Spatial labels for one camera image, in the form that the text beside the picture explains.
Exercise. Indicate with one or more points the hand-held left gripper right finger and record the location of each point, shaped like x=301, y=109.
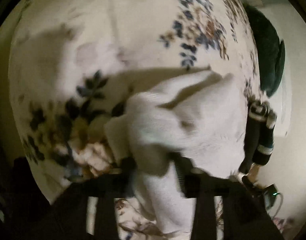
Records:
x=186, y=180

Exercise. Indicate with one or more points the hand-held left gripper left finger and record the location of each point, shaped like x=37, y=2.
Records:
x=126, y=177

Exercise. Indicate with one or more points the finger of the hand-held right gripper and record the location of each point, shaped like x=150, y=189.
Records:
x=248, y=181

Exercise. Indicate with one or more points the white towel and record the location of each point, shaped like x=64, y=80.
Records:
x=193, y=115

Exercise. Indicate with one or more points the black white-striped folded garment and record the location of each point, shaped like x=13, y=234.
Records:
x=264, y=150

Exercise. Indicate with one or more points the dark folded garment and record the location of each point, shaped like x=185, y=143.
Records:
x=251, y=135

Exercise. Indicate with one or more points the white bed headboard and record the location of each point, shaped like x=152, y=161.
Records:
x=284, y=115

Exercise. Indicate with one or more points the floral blanket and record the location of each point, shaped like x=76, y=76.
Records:
x=93, y=30

